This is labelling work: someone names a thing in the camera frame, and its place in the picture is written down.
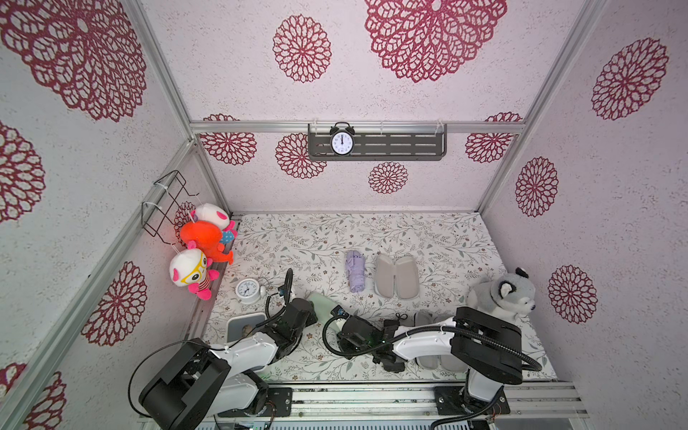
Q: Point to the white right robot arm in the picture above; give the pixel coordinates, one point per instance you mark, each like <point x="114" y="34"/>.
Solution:
<point x="490" y="348"/>

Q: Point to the black wire basket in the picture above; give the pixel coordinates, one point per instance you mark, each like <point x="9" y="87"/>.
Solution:
<point x="158" y="217"/>

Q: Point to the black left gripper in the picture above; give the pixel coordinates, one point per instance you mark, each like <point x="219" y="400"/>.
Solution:
<point x="313" y="320"/>

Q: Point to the grey wall shelf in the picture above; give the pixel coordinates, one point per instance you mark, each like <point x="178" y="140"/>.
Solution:
<point x="381" y="146"/>

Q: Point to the striped plush doll with glasses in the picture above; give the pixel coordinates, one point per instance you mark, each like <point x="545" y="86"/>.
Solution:
<point x="190" y="269"/>

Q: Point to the black alarm clock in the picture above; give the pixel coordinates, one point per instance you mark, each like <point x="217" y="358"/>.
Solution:
<point x="342" y="138"/>

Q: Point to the white table alarm clock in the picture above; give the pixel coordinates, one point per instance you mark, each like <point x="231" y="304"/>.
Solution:
<point x="249" y="291"/>

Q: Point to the mint green zippered umbrella case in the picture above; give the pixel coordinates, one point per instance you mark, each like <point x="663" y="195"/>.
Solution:
<point x="323" y="306"/>

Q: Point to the grey husky plush toy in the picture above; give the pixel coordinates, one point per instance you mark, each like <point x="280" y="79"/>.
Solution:
<point x="508" y="298"/>

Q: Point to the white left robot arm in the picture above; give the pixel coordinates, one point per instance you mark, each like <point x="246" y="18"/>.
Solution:
<point x="201" y="380"/>

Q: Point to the grey tray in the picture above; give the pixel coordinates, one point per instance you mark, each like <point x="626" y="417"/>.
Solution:
<point x="240" y="326"/>

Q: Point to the purple folded umbrella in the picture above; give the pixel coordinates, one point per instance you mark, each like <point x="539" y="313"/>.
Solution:
<point x="355" y="269"/>

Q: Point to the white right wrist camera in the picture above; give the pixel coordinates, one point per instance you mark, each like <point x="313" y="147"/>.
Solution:
<point x="339" y="312"/>

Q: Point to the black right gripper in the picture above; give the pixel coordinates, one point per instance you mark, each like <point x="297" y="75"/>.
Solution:
<point x="352" y="331"/>

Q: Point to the white pink plush doll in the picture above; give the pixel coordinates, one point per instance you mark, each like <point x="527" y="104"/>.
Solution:
<point x="219" y="218"/>

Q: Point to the orange plush toy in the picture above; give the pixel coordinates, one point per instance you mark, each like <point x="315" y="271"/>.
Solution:
<point x="204" y="236"/>

